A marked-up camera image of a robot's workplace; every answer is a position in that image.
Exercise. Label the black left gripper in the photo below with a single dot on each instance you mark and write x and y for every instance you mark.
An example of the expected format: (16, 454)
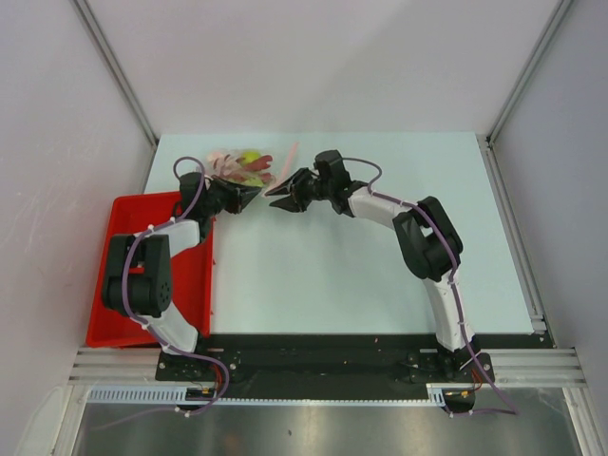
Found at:
(238, 195)

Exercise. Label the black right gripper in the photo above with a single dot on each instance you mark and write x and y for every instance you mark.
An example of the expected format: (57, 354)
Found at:
(297, 201)

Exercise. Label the red fake lobster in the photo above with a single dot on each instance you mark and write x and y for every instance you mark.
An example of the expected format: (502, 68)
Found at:
(225, 164)

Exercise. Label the clear zip top bag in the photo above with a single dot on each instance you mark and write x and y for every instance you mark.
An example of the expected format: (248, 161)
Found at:
(281, 173)

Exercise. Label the green fake pear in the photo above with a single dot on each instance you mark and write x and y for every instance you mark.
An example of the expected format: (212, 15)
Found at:
(250, 168)

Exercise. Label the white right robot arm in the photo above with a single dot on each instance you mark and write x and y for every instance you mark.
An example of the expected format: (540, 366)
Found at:
(428, 241)

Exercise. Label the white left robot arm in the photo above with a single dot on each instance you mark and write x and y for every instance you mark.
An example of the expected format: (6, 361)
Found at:
(138, 272)

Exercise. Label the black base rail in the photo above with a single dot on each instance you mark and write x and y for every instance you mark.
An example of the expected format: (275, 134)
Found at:
(315, 366)

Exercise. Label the aluminium frame rail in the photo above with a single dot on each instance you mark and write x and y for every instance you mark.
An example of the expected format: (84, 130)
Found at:
(544, 368)

